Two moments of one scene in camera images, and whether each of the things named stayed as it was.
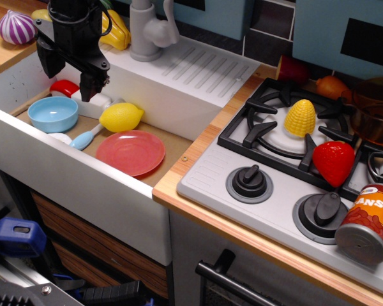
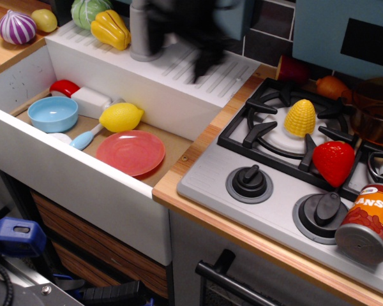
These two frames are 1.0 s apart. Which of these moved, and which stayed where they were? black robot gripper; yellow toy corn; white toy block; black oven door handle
Moved: black robot gripper
Stayed: black oven door handle; white toy block; yellow toy corn
